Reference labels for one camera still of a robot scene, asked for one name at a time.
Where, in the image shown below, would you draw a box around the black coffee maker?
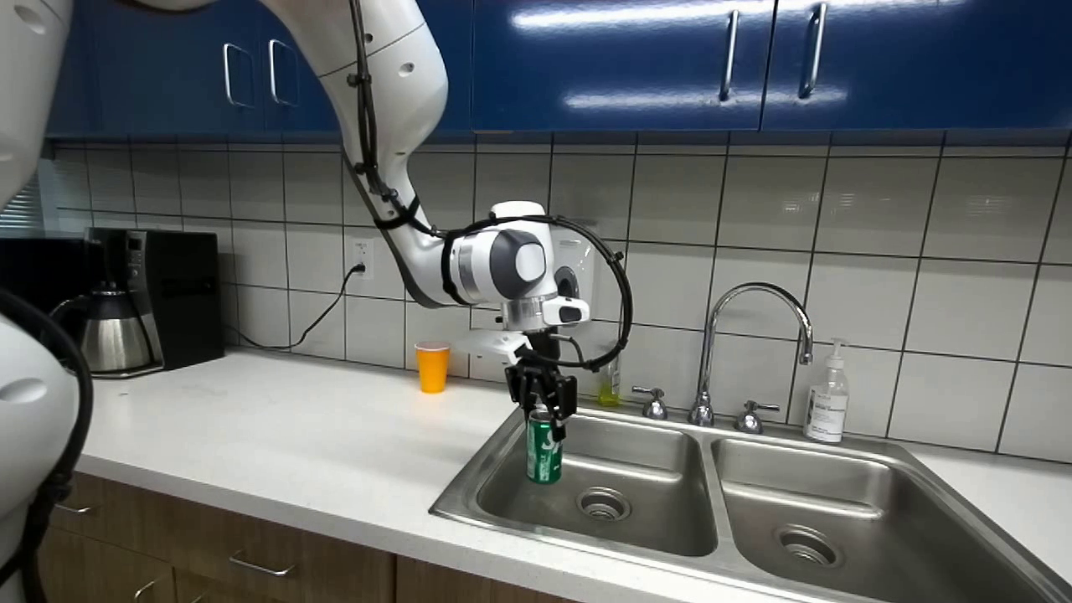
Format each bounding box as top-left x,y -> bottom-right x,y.
0,228 -> 225,375

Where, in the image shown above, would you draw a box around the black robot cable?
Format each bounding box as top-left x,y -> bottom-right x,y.
345,0 -> 636,375

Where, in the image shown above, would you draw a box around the white wall soap dispenser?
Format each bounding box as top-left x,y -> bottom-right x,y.
553,231 -> 595,326

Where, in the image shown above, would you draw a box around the yellow dish soap bottle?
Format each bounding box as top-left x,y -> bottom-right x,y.
595,363 -> 621,410

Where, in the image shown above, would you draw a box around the clear hand soap bottle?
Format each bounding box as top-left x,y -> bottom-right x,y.
803,344 -> 850,441

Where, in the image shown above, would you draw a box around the stainless steel double sink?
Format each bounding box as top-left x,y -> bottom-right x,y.
431,410 -> 1072,603

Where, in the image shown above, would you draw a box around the chrome gooseneck faucet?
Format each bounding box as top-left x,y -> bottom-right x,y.
621,281 -> 815,427

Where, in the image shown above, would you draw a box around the wooden lower cabinet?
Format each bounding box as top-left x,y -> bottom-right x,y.
37,476 -> 564,603

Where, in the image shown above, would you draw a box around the green soda can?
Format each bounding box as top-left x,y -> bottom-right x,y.
525,410 -> 564,485

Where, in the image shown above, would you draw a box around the orange plastic cup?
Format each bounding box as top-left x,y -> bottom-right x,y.
416,344 -> 450,394

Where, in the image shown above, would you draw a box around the blue upper cabinets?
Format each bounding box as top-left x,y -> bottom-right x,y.
47,0 -> 1072,141

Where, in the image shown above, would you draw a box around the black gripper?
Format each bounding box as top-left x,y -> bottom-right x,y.
506,357 -> 576,441

